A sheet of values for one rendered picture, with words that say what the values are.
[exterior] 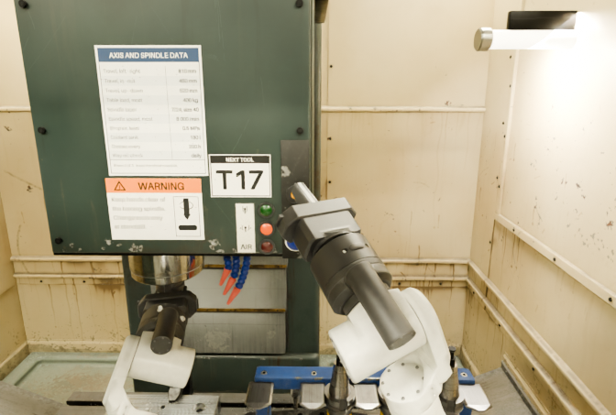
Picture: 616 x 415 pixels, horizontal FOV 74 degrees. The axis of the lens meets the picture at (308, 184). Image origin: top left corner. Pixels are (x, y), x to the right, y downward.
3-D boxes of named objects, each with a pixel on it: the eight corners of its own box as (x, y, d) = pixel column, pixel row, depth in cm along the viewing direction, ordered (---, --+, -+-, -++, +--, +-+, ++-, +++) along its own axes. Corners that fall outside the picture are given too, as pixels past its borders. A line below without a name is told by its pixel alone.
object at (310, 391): (325, 411, 81) (325, 408, 81) (299, 410, 81) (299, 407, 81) (324, 386, 88) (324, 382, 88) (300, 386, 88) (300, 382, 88)
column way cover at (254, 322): (288, 356, 146) (286, 217, 134) (154, 355, 146) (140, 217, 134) (289, 347, 150) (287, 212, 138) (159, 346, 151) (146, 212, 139)
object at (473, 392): (494, 412, 81) (495, 409, 81) (467, 412, 81) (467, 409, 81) (480, 387, 88) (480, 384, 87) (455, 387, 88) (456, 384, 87)
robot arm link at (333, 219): (357, 186, 62) (403, 246, 54) (339, 229, 68) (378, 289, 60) (282, 198, 56) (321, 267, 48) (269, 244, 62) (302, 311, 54)
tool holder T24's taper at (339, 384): (346, 382, 87) (347, 354, 85) (353, 398, 82) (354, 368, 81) (326, 385, 86) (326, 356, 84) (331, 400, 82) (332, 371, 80)
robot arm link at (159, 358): (185, 361, 81) (179, 402, 70) (129, 348, 78) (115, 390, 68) (204, 311, 80) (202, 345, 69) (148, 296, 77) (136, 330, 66)
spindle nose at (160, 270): (207, 253, 102) (204, 206, 99) (202, 283, 86) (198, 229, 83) (139, 257, 99) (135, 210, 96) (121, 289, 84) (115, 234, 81)
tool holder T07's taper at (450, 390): (456, 385, 86) (458, 356, 84) (462, 400, 82) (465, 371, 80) (434, 384, 86) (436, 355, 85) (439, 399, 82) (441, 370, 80)
